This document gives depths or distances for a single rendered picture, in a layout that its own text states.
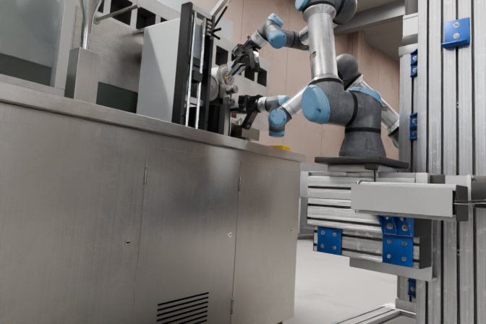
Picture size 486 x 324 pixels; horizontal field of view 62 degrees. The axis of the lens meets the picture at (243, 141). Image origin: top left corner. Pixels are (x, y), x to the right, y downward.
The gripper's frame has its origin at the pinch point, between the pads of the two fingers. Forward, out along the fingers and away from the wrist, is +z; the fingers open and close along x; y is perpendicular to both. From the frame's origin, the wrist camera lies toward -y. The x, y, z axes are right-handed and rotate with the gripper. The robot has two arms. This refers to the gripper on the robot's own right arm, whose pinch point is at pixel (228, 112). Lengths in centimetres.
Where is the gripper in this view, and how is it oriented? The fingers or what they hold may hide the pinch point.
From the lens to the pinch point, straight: 208.5
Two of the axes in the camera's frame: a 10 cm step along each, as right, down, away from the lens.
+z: -8.0, 0.2, 5.9
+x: -5.9, -1.4, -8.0
